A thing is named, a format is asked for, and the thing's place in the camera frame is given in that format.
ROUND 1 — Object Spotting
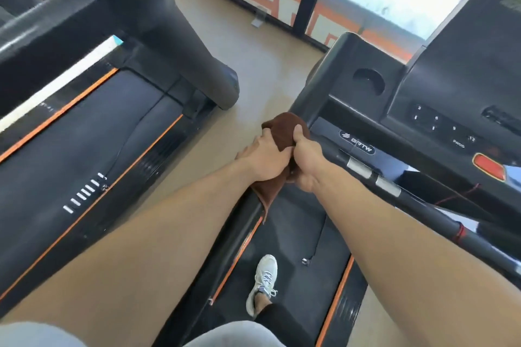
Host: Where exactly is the black cord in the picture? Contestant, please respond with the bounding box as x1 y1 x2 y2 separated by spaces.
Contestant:
302 214 329 267
100 89 173 192

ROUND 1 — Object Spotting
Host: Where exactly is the person's left hand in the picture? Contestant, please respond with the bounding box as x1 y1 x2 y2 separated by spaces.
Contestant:
235 127 295 183

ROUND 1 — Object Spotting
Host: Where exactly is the person's right hand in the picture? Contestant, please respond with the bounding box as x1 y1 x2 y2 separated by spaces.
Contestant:
284 124 339 194

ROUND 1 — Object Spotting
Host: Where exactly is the red safety cord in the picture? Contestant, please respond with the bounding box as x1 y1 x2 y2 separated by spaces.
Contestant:
432 183 482 245

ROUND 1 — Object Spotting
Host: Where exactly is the person's right grey shoe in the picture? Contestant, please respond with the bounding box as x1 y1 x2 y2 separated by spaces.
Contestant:
245 254 279 318

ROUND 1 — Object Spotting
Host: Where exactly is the brown microfibre cloth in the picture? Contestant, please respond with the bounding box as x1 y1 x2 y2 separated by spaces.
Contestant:
250 112 313 224

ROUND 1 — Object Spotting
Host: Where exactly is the black treadmill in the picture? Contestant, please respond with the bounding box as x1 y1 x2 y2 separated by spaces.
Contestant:
153 0 521 347
0 0 241 319

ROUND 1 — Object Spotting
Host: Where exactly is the person's grey shirt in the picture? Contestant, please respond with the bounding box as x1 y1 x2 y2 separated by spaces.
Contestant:
0 320 287 347

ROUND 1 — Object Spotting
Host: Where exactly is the person's left forearm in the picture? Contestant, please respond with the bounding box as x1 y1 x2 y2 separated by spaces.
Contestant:
0 159 261 347

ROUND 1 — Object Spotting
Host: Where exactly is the person's right forearm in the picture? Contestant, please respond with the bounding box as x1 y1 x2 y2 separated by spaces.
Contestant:
313 163 521 347

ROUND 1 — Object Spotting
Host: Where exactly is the person's right leg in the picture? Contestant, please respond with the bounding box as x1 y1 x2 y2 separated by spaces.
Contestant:
253 293 272 317

